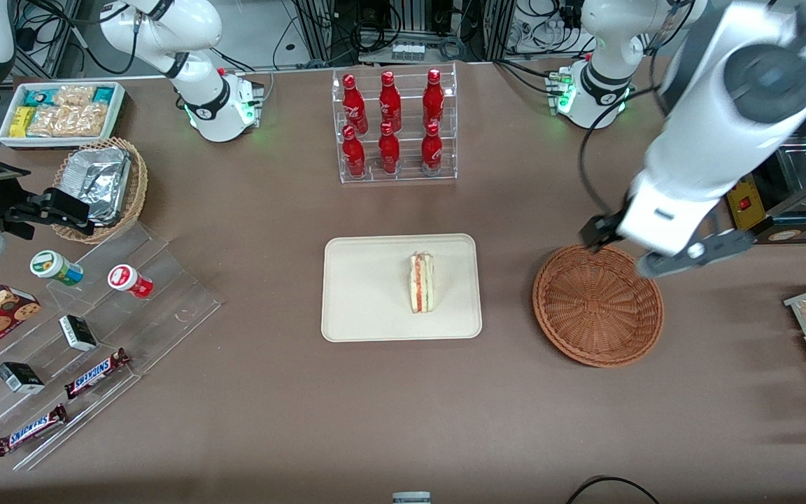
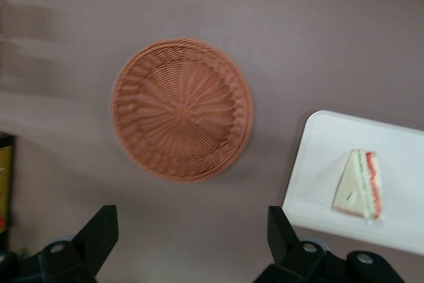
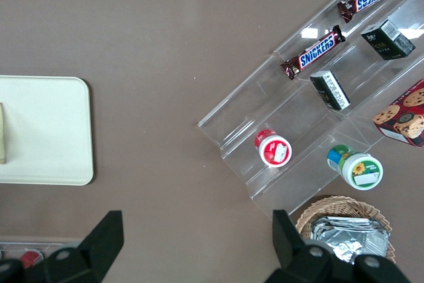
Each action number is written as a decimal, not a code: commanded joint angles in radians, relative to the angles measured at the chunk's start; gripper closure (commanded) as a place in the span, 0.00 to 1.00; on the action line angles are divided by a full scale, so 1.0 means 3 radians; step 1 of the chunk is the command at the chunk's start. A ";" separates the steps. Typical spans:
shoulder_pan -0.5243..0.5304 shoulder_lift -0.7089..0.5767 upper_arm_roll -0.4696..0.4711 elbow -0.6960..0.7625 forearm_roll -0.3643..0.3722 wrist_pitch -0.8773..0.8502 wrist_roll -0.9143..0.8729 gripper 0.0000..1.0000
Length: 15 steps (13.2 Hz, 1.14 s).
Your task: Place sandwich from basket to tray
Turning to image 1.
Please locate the red lid cup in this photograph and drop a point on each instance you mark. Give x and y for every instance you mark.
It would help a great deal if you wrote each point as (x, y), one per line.
(126, 280)

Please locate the black food warmer machine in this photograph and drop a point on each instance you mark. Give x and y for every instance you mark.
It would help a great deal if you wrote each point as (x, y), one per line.
(795, 210)

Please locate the large clear cracker bag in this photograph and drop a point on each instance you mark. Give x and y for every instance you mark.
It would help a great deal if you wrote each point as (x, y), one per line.
(71, 120)

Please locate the clear acrylic stepped stand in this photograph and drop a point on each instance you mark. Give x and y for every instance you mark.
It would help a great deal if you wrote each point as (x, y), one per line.
(165, 308)

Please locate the teal snack pack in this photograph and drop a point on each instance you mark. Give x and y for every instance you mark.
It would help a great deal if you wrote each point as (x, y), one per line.
(103, 95)
(36, 96)

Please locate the white snack bin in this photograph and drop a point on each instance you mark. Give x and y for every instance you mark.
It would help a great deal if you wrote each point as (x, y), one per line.
(4, 136)

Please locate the white power strip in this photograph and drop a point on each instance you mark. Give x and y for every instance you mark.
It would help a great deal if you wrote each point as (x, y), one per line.
(408, 50)

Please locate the green lid cup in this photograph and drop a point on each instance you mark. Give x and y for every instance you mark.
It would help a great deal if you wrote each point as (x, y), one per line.
(53, 266)

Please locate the cream rectangular tray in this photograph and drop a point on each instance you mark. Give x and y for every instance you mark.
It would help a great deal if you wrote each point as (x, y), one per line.
(368, 294)

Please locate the small black box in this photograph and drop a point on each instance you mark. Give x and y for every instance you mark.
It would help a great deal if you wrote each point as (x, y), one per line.
(19, 378)
(78, 332)

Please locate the yellow snack pack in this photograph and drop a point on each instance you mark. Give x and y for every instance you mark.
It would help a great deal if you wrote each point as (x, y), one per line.
(22, 121)

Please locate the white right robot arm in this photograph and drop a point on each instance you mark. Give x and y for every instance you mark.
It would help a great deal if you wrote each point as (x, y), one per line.
(200, 28)

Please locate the silver foil container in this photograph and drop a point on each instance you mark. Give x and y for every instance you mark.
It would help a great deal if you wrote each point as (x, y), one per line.
(99, 178)

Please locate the light wicker basket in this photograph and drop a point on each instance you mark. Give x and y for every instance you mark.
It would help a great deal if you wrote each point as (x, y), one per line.
(138, 185)

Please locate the triangle sandwich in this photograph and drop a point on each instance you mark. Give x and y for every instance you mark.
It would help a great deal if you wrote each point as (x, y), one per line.
(422, 283)

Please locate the small grey device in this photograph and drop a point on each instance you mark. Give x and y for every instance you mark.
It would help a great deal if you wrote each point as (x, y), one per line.
(411, 498)

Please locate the small clear cracker bag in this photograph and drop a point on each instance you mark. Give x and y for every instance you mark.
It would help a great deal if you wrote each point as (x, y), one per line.
(74, 95)

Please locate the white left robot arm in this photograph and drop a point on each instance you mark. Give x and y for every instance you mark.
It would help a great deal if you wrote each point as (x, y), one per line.
(711, 140)

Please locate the red drink bottle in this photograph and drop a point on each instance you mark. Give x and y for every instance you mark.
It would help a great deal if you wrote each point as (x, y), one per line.
(354, 157)
(354, 105)
(433, 101)
(389, 154)
(432, 152)
(390, 105)

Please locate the round brown wicker basket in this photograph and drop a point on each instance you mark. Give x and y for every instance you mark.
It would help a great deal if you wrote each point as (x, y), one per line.
(595, 308)

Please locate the Snickers bar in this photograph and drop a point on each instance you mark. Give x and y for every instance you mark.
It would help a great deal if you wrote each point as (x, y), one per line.
(95, 374)
(31, 430)

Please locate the clear acrylic bottle rack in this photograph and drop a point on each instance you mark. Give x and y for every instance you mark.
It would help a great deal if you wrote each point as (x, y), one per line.
(410, 171)

